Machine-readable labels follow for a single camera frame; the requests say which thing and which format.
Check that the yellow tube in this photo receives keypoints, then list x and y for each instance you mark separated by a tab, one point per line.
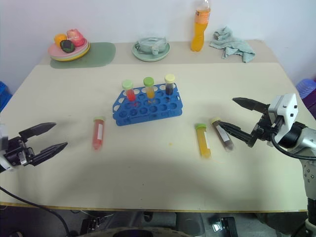
203	142

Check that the dark tube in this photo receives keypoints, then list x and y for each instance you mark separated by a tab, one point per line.
169	86

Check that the orange tube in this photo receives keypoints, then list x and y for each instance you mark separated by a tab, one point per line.
149	90

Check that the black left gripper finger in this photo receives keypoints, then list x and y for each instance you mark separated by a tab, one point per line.
48	153
37	129

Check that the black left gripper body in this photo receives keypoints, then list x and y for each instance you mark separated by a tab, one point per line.
17	153

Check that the black box with silver clip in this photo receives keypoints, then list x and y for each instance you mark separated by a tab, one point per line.
225	225

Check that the orange fruit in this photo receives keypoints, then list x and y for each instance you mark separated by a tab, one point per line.
59	39

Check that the orange drink bottle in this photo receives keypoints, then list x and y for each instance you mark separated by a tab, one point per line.
200	32

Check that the brown tube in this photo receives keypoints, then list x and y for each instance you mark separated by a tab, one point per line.
223	137

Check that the purple plastic stool stack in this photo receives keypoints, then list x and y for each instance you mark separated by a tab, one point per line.
307	90

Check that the red tube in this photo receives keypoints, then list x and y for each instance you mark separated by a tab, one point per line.
98	134
130	92

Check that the black device under table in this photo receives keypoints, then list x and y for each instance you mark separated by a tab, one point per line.
92	224

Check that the pale green crumpled cloth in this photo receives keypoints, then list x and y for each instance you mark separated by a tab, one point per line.
150	44

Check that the red apple in foam net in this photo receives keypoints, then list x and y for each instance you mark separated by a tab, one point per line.
76	37

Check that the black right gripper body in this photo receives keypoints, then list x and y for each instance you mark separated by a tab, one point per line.
264	129

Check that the blue plastic test tube rack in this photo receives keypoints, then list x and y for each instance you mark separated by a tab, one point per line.
148	112

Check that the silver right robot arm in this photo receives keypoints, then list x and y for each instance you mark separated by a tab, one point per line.
304	138

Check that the green placemat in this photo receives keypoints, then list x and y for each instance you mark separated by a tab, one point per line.
101	54

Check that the dark green avocado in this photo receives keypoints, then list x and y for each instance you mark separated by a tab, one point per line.
66	46

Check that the yellow plate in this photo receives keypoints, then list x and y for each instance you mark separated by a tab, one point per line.
83	55

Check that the grey rounded shape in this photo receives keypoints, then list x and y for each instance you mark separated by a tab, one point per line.
190	222

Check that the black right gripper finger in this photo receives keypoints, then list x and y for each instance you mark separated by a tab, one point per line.
250	105
237	132

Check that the pink plate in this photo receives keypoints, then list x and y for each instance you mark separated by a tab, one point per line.
53	52

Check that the light green crumpled towel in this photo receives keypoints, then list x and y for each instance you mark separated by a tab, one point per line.
234	47

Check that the pale green bowl plate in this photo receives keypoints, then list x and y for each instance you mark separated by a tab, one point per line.
150	57

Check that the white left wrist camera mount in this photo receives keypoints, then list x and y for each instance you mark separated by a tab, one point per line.
3	142

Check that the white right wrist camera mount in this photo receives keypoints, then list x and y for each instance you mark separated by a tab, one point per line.
287	106

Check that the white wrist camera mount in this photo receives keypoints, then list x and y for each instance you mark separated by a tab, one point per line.
287	106
3	142

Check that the blue plastic crate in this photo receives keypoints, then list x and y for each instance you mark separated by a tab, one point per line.
4	95

